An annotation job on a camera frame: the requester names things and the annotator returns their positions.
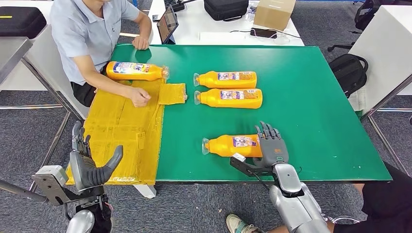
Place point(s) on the person's left hand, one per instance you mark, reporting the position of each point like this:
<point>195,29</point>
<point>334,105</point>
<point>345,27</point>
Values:
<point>141,42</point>

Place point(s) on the person's right hand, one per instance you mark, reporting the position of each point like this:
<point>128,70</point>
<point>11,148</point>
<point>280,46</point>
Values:
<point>140,96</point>

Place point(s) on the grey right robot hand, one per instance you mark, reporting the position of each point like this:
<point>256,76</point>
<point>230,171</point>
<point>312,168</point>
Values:
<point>273,149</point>

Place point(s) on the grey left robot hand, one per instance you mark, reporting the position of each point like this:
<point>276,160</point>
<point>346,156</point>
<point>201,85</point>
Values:
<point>85,173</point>

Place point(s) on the orange detergent bottle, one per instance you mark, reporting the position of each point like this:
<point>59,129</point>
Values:
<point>135,74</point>
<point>225,83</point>
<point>228,103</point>
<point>225,149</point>

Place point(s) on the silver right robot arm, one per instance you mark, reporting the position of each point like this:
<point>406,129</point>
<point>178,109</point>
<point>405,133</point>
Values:
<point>296,205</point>

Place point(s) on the person's right forearm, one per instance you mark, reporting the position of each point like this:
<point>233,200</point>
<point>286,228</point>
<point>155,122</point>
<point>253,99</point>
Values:
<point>103,80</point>

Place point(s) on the person's left forearm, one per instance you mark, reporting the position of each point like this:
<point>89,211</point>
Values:
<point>145,28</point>

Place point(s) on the tablet on stand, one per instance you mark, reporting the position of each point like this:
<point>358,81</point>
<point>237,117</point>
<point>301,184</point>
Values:
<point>167,24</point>

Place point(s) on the yellow taped cardboard mat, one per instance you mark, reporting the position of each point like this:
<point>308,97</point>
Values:
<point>122,138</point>

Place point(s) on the person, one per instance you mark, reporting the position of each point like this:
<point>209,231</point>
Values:
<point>80,33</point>
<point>386,205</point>

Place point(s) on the white sneaker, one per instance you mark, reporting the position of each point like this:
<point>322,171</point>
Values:
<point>239,225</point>

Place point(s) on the black soft equipment bag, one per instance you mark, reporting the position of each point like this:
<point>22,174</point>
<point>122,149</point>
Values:
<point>227,9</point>

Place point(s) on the folded newspaper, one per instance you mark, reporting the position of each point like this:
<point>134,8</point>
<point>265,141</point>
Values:
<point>358,99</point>

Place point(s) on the white side table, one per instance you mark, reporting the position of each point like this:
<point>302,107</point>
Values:
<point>43,57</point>

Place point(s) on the black backpack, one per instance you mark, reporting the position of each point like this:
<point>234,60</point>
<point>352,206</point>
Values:
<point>350,73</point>

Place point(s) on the clear plastic bag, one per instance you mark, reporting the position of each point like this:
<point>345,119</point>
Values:
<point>251,13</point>

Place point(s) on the black smartphone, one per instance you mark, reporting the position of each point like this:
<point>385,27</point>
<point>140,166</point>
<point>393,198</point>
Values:
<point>263,33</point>

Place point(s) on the black hard carry case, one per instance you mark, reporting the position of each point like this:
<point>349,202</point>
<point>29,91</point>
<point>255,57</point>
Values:
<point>21,23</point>

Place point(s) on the brown cardboard box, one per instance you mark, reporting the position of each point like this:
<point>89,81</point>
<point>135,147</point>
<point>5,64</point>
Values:
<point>274,13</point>

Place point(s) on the white desk metal legs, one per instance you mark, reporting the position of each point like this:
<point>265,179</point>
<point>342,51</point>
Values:
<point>384,47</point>

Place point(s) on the black office chair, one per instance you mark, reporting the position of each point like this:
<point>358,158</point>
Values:
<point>367,15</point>

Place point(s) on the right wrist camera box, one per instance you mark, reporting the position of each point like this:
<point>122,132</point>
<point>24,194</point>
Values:
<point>248,167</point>

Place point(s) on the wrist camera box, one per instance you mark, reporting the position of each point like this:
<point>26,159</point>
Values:
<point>51,177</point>
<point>248,167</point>

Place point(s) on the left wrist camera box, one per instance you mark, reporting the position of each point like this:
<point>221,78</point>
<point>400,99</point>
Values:
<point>51,177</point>

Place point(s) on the grey metal frame table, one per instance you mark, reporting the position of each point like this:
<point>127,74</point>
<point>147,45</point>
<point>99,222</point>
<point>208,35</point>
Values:
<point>12,53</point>

